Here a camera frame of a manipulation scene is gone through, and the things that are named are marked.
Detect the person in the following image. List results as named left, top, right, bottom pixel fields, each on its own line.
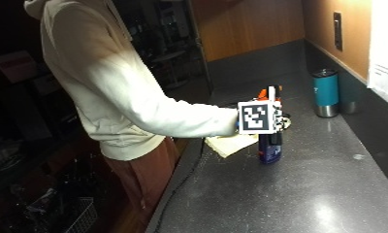
left=21, top=0, right=240, bottom=212

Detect teal steel tumbler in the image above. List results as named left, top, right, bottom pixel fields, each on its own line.
left=310, top=68, right=341, bottom=118

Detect white wire basket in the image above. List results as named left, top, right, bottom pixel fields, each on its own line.
left=51, top=196, right=99, bottom=233

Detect black wall outlet plate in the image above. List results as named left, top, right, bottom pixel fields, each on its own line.
left=331, top=11, right=343, bottom=51

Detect yellow cloth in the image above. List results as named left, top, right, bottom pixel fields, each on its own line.
left=202, top=133, right=260, bottom=159

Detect reddish sign board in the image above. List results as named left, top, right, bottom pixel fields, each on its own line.
left=0, top=50, right=39, bottom=84

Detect white cube with black markers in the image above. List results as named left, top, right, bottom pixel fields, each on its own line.
left=236, top=99, right=284, bottom=136

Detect white paper sheet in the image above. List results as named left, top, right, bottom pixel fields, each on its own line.
left=366, top=0, right=388, bottom=113

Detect dark blue spray bottle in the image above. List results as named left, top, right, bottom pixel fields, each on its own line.
left=256, top=84, right=286, bottom=165

